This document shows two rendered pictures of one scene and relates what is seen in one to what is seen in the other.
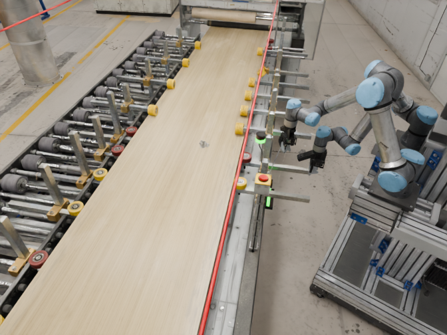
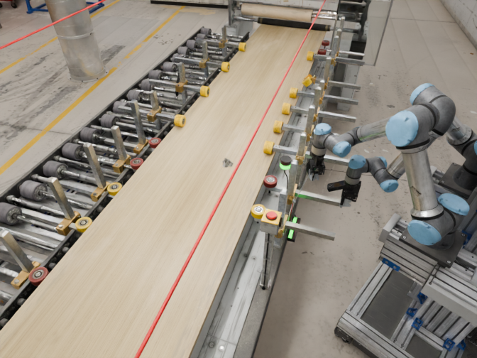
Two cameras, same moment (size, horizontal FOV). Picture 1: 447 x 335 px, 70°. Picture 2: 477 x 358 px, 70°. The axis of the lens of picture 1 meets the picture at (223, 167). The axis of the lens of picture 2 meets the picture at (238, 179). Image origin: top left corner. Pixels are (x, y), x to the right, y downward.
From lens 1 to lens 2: 25 cm
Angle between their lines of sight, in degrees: 7
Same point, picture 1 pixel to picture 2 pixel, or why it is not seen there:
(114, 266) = (108, 293)
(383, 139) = (415, 183)
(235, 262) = (245, 298)
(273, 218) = (305, 245)
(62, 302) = (52, 325)
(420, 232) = (456, 294)
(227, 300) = (228, 339)
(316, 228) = (353, 261)
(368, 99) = (399, 136)
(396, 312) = not seen: outside the picture
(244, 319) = not seen: outside the picture
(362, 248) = (401, 293)
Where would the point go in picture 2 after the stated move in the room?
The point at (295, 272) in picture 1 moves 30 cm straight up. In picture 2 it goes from (321, 310) to (329, 287)
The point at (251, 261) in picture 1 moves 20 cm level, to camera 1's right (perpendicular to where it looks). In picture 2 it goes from (260, 300) to (301, 307)
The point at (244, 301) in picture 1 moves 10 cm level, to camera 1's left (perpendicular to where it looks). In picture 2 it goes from (243, 344) to (221, 341)
